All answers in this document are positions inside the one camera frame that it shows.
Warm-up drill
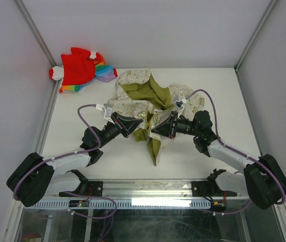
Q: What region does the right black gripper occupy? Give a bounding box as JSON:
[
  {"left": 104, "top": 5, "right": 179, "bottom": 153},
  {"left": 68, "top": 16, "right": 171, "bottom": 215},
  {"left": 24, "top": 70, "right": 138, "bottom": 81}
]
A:
[{"left": 151, "top": 111, "right": 200, "bottom": 139}]

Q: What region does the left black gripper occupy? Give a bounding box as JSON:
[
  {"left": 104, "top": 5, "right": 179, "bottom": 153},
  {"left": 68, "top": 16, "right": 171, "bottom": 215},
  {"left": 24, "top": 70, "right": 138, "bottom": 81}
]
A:
[{"left": 96, "top": 112, "right": 143, "bottom": 149}]

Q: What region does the cream green printed jacket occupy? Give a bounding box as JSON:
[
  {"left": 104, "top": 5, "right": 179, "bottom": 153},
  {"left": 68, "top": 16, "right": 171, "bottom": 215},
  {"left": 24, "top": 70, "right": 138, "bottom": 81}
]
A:
[{"left": 108, "top": 69, "right": 193, "bottom": 165}]

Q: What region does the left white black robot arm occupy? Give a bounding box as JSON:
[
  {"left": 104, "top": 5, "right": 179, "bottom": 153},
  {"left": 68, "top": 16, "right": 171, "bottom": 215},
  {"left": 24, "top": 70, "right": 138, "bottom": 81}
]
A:
[{"left": 6, "top": 112, "right": 143, "bottom": 207}]

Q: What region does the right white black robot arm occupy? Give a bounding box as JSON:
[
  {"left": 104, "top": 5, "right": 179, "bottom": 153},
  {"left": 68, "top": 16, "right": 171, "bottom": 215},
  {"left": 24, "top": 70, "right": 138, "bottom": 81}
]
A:
[{"left": 151, "top": 111, "right": 286, "bottom": 210}]

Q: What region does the red rainbow striped garment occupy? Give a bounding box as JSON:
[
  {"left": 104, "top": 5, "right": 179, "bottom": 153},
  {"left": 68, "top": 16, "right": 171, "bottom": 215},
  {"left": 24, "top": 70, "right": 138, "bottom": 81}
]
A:
[{"left": 49, "top": 47, "right": 118, "bottom": 93}]

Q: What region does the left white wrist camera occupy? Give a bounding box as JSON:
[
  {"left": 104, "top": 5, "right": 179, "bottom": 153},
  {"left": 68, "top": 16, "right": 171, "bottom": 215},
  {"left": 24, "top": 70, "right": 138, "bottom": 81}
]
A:
[{"left": 95, "top": 103, "right": 113, "bottom": 122}]

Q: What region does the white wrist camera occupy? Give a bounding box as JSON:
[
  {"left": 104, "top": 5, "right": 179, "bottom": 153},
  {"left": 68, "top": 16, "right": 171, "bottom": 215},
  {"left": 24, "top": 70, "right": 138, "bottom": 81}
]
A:
[
  {"left": 95, "top": 103, "right": 113, "bottom": 122},
  {"left": 174, "top": 98, "right": 187, "bottom": 117}
]

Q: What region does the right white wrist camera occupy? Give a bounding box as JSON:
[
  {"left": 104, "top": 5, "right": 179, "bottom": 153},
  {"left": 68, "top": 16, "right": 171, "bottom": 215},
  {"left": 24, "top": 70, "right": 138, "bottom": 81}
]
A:
[{"left": 174, "top": 98, "right": 187, "bottom": 117}]

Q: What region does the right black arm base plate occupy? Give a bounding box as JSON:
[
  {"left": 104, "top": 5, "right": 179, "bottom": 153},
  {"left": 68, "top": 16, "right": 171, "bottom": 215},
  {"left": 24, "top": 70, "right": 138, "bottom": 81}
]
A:
[{"left": 191, "top": 180, "right": 237, "bottom": 198}]

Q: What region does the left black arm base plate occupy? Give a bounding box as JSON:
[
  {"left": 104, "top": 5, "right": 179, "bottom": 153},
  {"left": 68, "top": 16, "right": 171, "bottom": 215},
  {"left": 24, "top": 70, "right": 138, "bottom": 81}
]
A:
[{"left": 59, "top": 180, "right": 104, "bottom": 198}]

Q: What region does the grey slotted cable duct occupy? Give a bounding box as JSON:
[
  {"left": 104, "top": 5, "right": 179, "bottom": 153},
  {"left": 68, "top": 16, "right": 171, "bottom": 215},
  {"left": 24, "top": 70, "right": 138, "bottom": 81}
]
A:
[{"left": 30, "top": 198, "right": 210, "bottom": 210}]

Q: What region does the left aluminium corner post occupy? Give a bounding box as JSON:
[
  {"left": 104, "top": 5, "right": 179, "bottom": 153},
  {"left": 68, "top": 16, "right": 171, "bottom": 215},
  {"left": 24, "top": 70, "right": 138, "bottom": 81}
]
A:
[{"left": 13, "top": 0, "right": 57, "bottom": 67}]

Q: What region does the aluminium corner post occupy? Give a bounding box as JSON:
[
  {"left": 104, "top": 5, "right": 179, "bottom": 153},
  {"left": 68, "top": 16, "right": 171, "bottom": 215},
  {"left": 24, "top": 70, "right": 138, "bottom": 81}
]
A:
[
  {"left": 13, "top": 0, "right": 57, "bottom": 67},
  {"left": 234, "top": 0, "right": 279, "bottom": 72}
]

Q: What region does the right aluminium corner post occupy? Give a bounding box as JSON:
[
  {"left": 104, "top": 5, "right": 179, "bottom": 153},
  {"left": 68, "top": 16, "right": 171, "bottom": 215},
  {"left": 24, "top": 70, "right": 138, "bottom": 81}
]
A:
[{"left": 234, "top": 0, "right": 279, "bottom": 72}]

